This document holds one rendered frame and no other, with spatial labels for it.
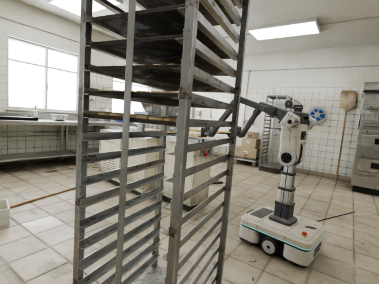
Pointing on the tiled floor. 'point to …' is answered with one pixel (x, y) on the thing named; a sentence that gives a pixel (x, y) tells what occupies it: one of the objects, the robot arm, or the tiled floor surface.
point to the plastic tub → (4, 213)
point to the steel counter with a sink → (60, 136)
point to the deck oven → (368, 143)
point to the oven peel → (346, 100)
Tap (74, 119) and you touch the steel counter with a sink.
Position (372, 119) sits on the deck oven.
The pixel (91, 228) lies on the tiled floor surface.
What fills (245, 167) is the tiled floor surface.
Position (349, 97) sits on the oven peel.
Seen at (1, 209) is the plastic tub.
